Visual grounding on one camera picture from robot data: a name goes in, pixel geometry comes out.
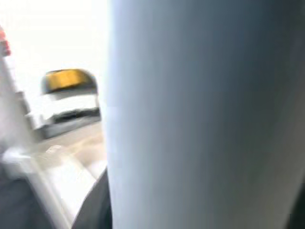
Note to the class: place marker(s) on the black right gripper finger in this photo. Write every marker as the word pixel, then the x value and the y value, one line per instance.
pixel 95 205

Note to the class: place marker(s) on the white plastic table leg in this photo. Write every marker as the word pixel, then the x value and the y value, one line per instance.
pixel 202 119

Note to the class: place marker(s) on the yellow backed chair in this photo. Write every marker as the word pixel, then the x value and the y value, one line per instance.
pixel 69 80

